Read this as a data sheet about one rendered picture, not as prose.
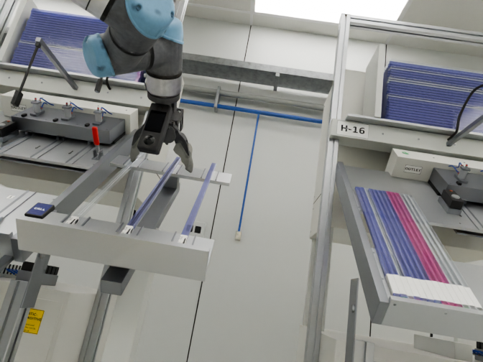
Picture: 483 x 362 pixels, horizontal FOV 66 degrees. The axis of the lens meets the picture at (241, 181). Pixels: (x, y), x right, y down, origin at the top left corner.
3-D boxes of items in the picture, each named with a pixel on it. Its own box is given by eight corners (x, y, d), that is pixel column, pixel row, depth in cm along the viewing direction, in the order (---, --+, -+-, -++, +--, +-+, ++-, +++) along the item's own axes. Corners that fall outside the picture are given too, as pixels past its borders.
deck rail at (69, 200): (23, 263, 81) (19, 239, 78) (14, 261, 81) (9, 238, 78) (139, 144, 144) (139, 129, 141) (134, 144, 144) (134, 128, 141)
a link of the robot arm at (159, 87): (177, 82, 76) (137, 75, 76) (176, 103, 79) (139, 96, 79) (185, 69, 82) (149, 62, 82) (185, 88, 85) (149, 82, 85)
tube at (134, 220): (117, 253, 67) (118, 248, 67) (110, 252, 67) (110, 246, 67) (180, 160, 114) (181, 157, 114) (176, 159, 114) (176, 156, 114)
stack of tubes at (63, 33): (139, 82, 142) (155, 24, 150) (8, 63, 144) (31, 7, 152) (146, 99, 154) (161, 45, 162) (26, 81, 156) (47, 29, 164)
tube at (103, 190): (57, 243, 67) (57, 238, 67) (49, 241, 67) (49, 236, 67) (144, 154, 114) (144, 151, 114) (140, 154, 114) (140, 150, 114)
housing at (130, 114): (131, 150, 141) (130, 114, 135) (6, 131, 143) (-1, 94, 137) (138, 142, 148) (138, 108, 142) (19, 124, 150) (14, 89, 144)
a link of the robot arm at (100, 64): (90, 15, 61) (149, 11, 67) (75, 47, 70) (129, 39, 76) (109, 62, 61) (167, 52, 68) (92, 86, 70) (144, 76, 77)
